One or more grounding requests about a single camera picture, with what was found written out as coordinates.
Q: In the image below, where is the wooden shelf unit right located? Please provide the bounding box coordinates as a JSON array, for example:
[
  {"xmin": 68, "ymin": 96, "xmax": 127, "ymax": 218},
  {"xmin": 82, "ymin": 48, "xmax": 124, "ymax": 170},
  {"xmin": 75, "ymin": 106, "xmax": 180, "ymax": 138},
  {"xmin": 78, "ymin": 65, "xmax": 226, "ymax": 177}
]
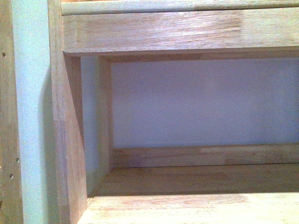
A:
[{"xmin": 48, "ymin": 0, "xmax": 299, "ymax": 224}]

